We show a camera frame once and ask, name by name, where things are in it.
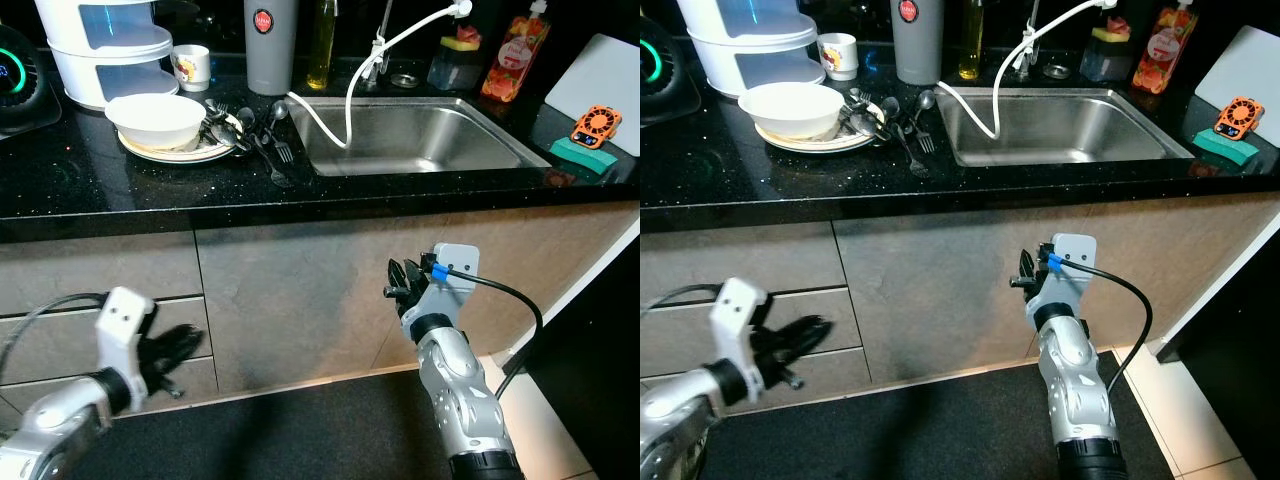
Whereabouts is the grey stone-look drawer front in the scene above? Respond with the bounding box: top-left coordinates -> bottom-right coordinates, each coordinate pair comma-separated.
0,296 -> 216,389
640,345 -> 873,393
0,230 -> 207,318
0,356 -> 223,413
640,286 -> 863,379
640,221 -> 843,306

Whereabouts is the grey stone-look cabinet door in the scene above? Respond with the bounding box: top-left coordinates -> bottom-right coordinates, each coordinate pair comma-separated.
194,204 -> 641,397
832,194 -> 1280,387

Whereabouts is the stainless steel sink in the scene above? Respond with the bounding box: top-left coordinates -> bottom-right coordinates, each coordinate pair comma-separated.
289,94 -> 554,180
934,86 -> 1197,169

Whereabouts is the black floor-standing appliance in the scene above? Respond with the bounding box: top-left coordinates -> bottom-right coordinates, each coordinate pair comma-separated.
1158,248 -> 1280,473
503,232 -> 641,480

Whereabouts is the floral print plate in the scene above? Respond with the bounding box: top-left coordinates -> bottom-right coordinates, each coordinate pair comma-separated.
116,110 -> 248,165
764,100 -> 887,155

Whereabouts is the green sponge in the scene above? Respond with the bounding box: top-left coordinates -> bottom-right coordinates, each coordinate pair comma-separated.
1191,129 -> 1262,169
548,136 -> 620,177

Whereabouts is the dark clear soap container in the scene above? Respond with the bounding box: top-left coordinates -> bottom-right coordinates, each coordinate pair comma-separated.
1078,35 -> 1135,84
427,40 -> 481,94

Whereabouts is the metal faucet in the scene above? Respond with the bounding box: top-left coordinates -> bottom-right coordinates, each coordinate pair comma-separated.
1012,0 -> 1047,73
360,0 -> 398,83

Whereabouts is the yellow oil bottle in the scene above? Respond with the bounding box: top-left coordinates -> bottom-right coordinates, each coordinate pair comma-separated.
305,0 -> 339,92
956,0 -> 987,82

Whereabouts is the small orange black device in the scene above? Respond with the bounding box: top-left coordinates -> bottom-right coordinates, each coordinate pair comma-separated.
1214,95 -> 1265,140
570,104 -> 623,152

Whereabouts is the grey tumbler with red logo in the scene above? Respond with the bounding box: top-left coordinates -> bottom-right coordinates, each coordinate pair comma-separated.
892,0 -> 947,87
243,0 -> 300,97

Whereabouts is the white cutting board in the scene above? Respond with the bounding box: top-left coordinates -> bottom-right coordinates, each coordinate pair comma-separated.
1194,25 -> 1280,127
544,33 -> 641,157

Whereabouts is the white printed mug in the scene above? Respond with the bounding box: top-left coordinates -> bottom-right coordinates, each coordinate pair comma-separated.
817,33 -> 861,83
170,44 -> 213,94

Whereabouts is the white stacked container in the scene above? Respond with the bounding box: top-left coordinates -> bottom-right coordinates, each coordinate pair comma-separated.
34,0 -> 182,112
676,0 -> 827,100

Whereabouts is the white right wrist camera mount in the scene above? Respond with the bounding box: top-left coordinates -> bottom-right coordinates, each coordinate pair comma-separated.
399,243 -> 482,322
1024,233 -> 1099,327

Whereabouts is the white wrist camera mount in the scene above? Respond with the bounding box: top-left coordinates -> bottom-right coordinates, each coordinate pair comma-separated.
96,287 -> 157,411
1024,233 -> 1099,327
709,278 -> 770,403
399,243 -> 482,322

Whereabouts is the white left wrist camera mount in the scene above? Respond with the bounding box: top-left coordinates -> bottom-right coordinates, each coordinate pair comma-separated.
709,278 -> 770,403
96,287 -> 157,411

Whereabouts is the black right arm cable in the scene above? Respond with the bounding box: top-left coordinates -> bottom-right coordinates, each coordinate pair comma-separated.
468,274 -> 545,403
1088,262 -> 1154,403

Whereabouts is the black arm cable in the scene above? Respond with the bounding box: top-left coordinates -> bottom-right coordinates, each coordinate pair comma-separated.
1088,262 -> 1154,403
468,274 -> 545,403
0,292 -> 107,386
640,284 -> 723,313

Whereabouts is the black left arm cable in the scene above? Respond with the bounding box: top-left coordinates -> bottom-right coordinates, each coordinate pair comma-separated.
640,284 -> 723,313
0,292 -> 107,386

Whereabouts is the white flexible hose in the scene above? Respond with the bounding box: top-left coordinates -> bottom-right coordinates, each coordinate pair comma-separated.
287,0 -> 474,150
936,0 -> 1119,140

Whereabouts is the black appliance with green ring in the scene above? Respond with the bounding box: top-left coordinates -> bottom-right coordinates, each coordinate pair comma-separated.
640,14 -> 702,127
0,22 -> 62,137

